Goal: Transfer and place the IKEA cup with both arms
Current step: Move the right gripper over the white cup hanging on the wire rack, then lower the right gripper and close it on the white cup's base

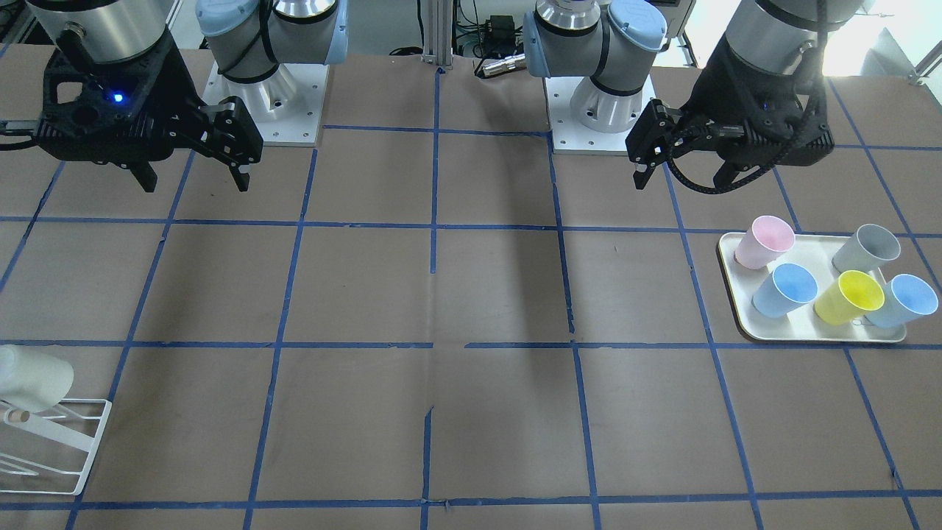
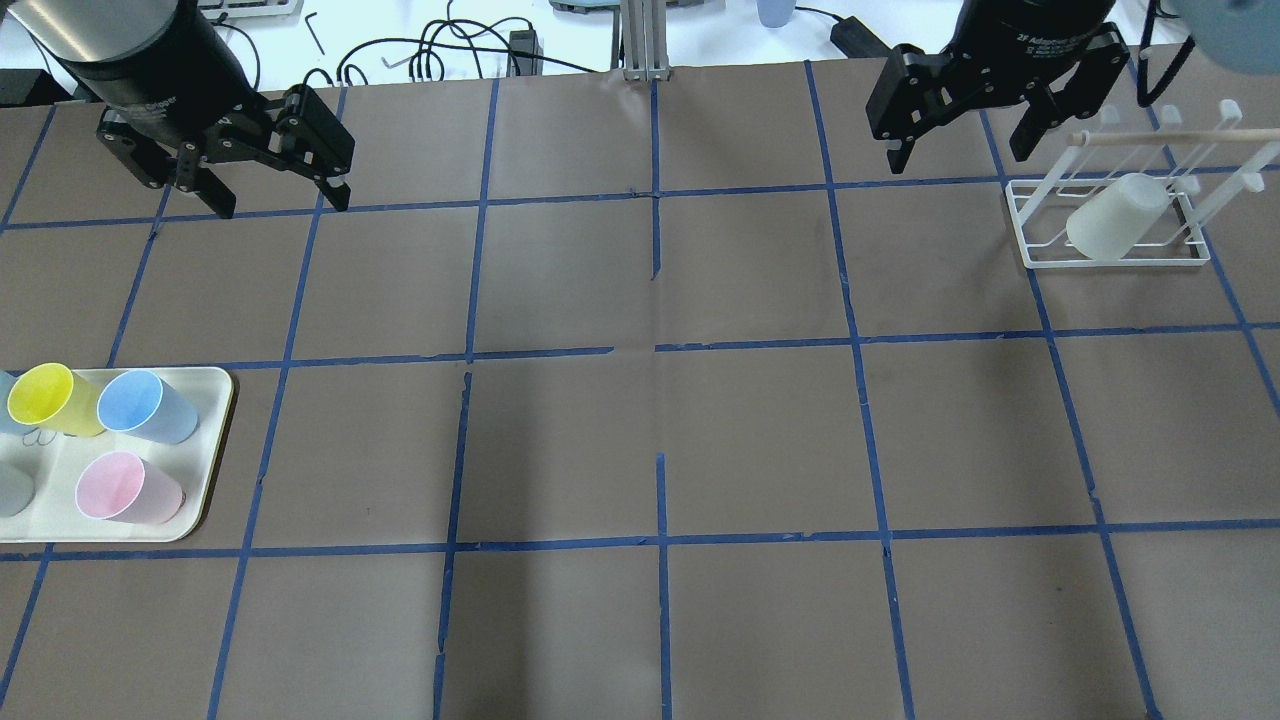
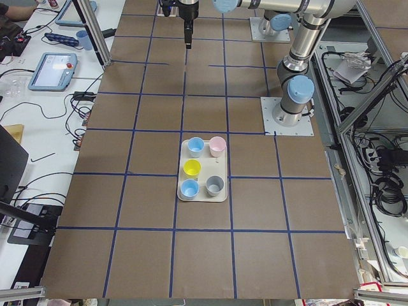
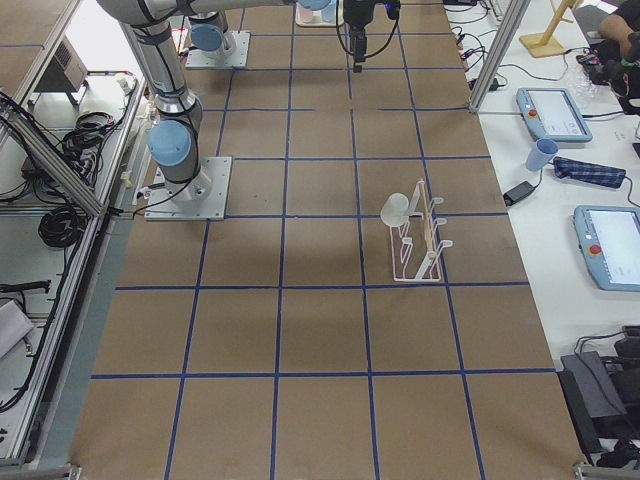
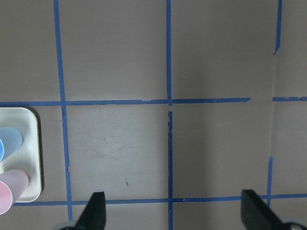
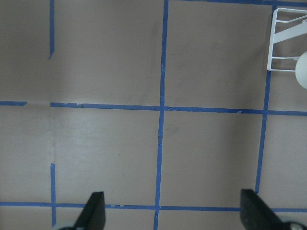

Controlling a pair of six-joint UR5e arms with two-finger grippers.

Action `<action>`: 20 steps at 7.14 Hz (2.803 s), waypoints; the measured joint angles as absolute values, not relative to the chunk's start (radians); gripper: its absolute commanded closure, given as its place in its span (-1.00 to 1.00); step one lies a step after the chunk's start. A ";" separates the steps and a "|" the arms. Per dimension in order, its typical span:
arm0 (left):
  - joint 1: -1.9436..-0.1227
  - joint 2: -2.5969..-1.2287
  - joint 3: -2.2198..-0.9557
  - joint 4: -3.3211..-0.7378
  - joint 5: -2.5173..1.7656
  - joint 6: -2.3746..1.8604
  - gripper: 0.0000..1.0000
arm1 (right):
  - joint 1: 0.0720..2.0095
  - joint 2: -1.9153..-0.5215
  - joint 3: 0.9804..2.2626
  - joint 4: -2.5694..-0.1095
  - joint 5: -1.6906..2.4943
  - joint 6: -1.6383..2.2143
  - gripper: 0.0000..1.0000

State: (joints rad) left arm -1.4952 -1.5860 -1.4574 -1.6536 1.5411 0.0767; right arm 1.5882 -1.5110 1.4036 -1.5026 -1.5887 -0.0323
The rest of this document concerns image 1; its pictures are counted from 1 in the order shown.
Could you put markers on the yellow plastic cup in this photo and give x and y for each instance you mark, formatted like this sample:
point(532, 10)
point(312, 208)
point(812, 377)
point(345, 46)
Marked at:
point(853, 294)

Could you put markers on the grey plastic cup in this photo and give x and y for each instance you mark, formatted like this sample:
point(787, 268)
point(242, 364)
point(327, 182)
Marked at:
point(871, 247)

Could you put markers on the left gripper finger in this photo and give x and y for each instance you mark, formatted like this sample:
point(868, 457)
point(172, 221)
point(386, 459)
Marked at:
point(648, 139)
point(727, 178)

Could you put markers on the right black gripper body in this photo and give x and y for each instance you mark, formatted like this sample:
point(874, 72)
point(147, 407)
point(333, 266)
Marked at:
point(171, 87)

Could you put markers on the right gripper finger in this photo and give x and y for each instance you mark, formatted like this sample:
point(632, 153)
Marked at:
point(144, 173)
point(231, 137)

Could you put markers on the white plastic cup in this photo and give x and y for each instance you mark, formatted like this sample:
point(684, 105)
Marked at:
point(33, 380)

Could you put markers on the blue cup on tray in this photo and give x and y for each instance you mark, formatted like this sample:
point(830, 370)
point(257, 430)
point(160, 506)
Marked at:
point(785, 289)

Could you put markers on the aluminium frame post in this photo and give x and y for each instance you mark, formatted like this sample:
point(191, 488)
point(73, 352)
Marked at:
point(437, 27)

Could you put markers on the pink plastic cup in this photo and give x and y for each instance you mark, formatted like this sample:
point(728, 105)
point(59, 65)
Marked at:
point(766, 240)

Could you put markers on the cream plastic tray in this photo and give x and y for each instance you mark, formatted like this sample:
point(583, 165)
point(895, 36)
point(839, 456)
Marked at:
point(815, 253)

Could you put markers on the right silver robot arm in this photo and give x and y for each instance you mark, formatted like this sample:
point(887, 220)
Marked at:
point(249, 39)

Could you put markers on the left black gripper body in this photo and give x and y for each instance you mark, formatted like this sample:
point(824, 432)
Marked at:
point(720, 94)

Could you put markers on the light blue cup tray edge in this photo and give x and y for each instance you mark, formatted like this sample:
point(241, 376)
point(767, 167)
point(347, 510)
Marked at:
point(907, 297)

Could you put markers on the white wire cup rack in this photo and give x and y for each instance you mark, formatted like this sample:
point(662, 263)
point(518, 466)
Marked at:
point(52, 453)

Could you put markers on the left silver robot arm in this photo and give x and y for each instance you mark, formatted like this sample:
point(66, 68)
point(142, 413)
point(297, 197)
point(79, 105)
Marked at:
point(615, 46)

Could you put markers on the silver metal cylinder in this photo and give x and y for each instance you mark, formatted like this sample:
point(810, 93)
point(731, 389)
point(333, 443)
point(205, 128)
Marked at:
point(502, 66)

